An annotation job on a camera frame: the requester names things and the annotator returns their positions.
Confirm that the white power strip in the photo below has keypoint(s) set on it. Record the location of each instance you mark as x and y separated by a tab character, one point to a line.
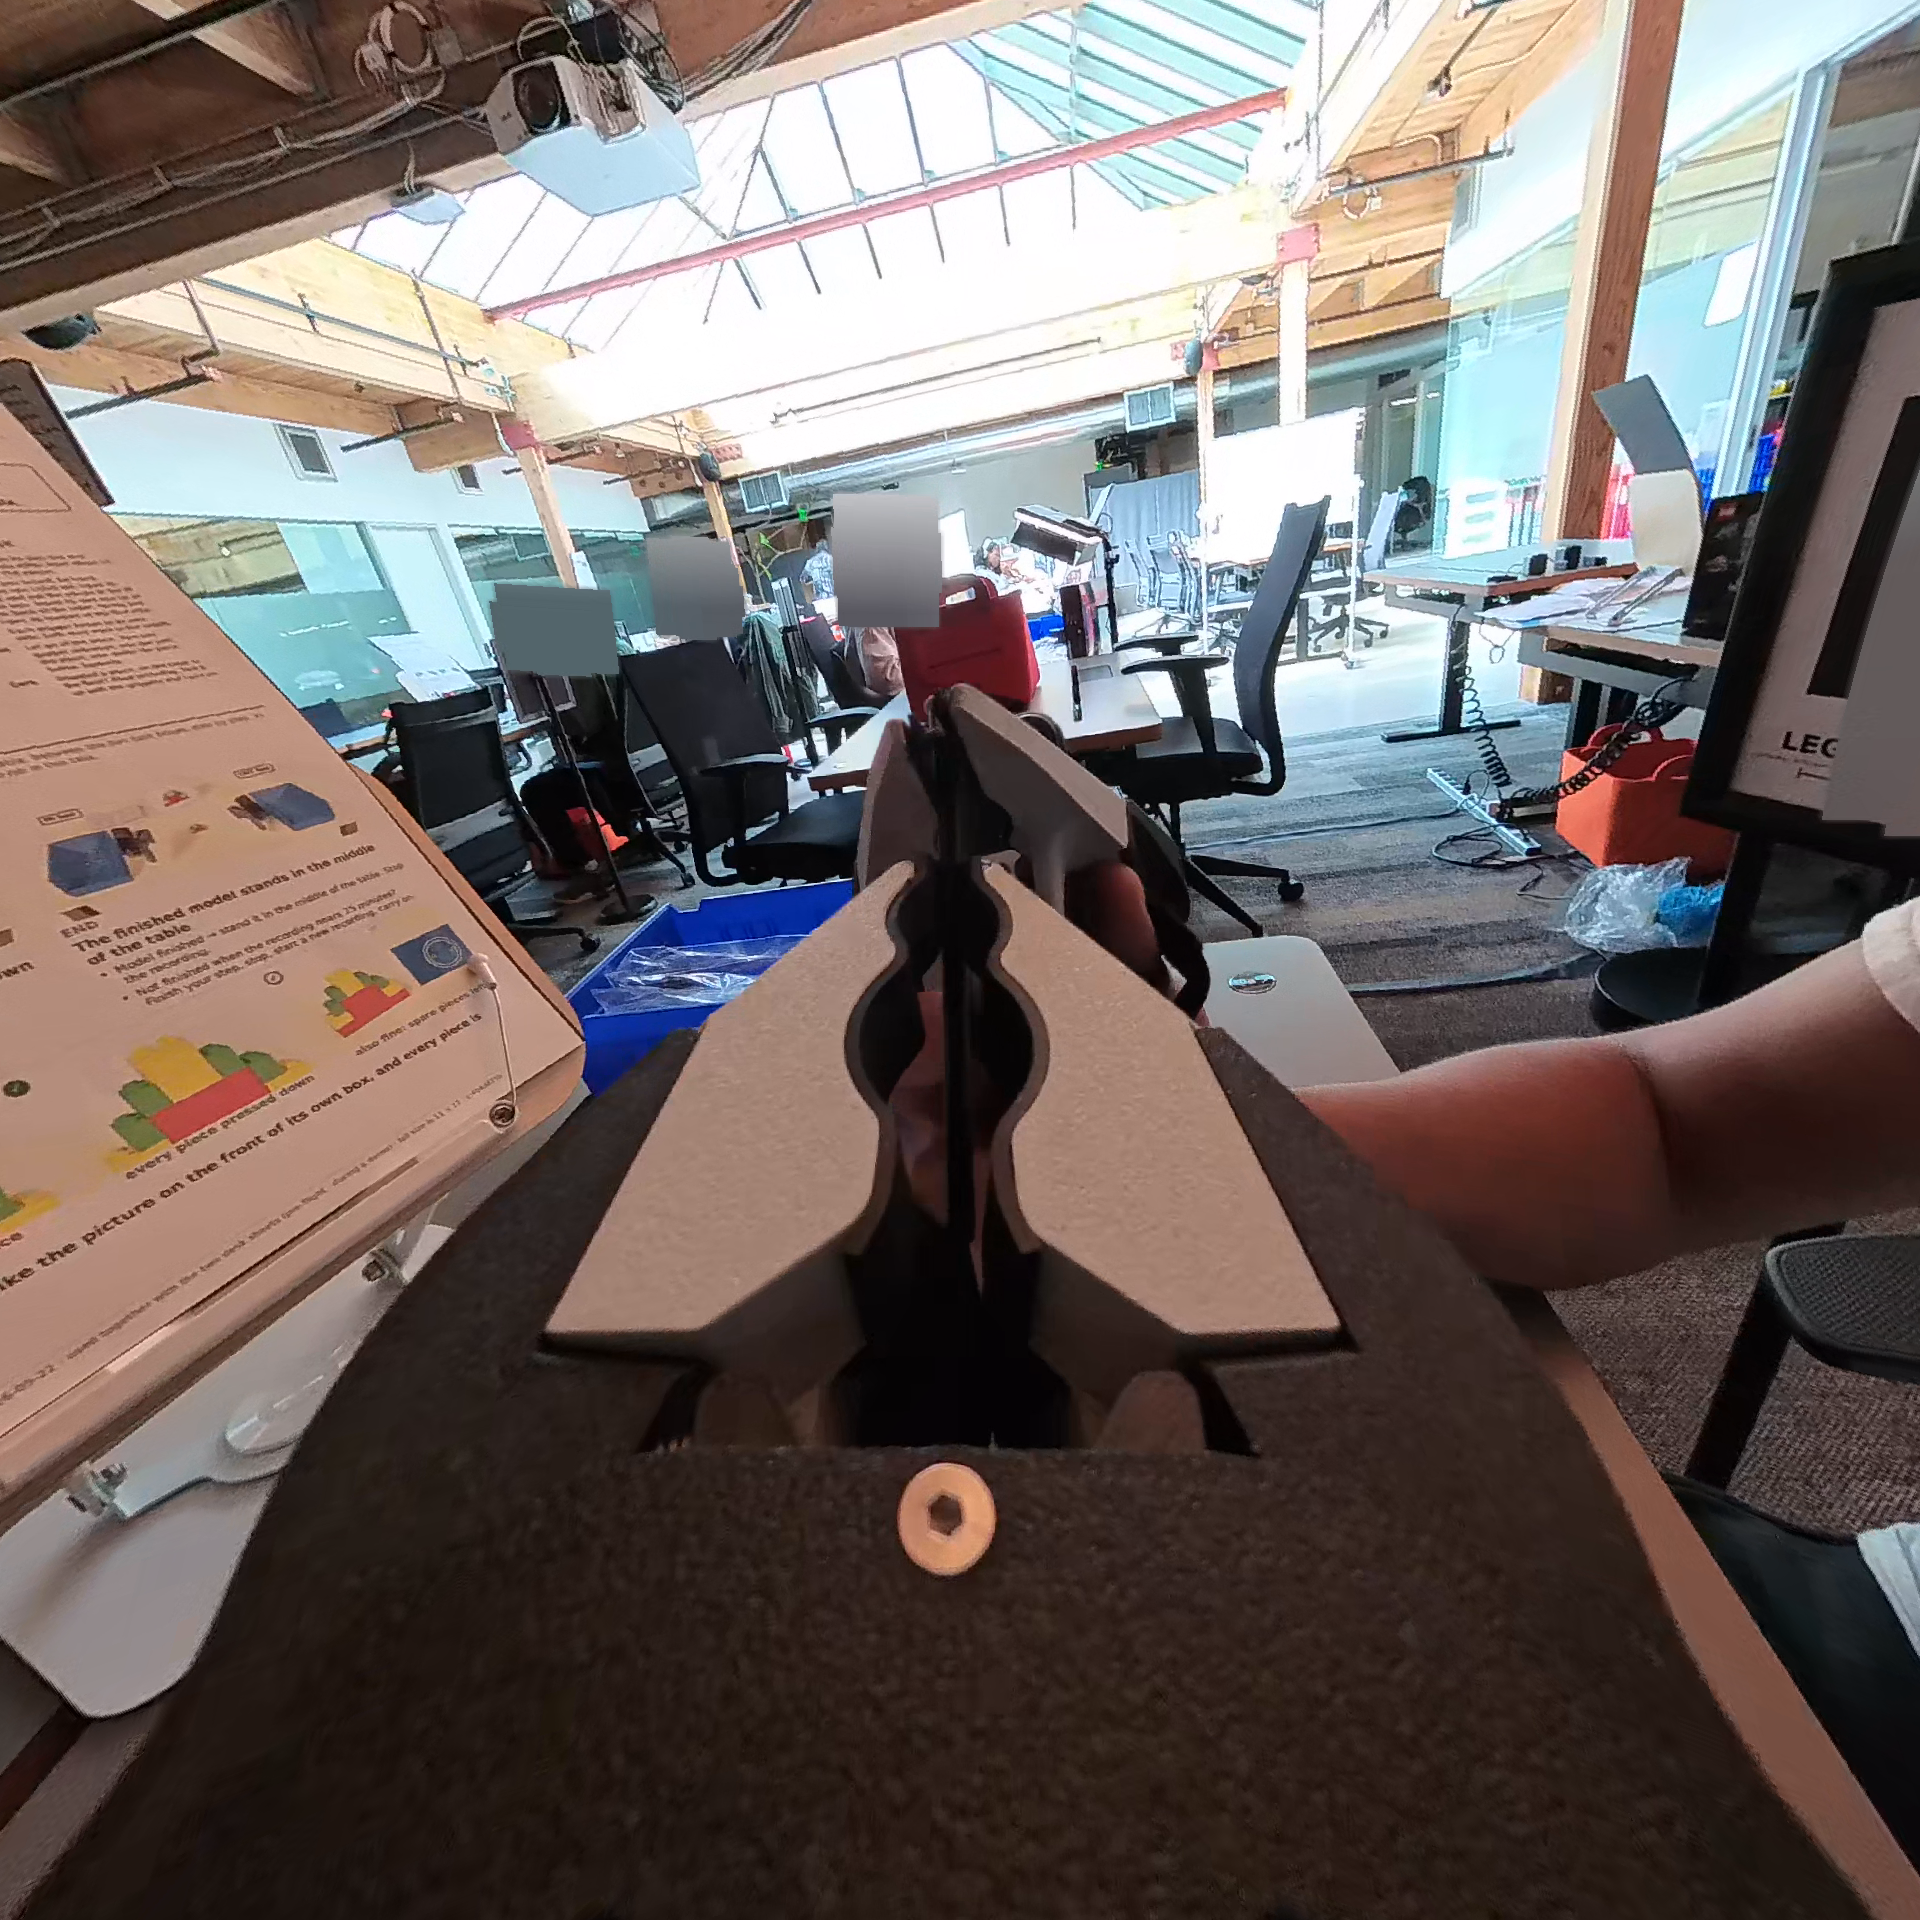
1485	811

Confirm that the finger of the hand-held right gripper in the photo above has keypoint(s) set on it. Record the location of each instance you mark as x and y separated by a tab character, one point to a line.
1021	796
902	796

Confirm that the person's right hand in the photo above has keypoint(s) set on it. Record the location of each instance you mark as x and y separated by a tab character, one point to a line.
1124	909

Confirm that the blue plastic bin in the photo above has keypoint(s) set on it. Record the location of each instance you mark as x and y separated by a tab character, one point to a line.
630	1037

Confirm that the orange felt basket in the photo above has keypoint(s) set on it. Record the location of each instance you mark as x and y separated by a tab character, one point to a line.
1636	820

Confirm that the red bag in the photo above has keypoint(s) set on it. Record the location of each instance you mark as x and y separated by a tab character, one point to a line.
968	661

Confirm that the studio light panel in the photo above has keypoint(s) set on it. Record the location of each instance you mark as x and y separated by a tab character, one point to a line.
1061	536

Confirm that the printed instruction sheet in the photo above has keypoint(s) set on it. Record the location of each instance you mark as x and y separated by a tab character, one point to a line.
181	902

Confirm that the black cardboard box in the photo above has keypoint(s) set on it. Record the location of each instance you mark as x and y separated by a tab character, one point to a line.
1724	580

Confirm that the whiteboard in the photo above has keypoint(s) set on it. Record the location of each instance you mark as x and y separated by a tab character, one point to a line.
1289	481

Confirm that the black chair armrest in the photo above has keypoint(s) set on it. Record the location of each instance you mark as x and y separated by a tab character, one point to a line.
1846	1305

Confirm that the white ceiling projector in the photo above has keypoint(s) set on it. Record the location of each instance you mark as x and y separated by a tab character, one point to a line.
599	143

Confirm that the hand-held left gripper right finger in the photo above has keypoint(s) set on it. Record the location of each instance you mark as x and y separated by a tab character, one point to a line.
1170	1185

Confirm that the black framed sign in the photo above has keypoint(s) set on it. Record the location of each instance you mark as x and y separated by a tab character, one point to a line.
1786	675

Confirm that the person's dark pants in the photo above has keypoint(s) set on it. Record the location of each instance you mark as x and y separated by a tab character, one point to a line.
1799	1651

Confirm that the clear plastic bag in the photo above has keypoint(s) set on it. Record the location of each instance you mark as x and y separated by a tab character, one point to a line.
1628	909

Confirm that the person's white shirt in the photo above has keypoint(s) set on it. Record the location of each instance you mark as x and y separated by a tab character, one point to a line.
1898	1589

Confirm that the wooden table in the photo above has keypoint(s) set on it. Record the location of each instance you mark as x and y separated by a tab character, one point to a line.
1109	705

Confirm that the person's right forearm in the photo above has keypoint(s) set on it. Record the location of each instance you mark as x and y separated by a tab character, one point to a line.
1576	1141

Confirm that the standing desk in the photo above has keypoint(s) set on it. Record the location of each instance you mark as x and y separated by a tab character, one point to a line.
1441	580

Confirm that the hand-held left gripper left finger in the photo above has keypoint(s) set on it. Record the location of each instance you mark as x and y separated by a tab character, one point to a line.
721	1185

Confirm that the black office chair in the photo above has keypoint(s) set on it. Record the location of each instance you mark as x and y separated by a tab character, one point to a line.
1276	629
692	720
452	780

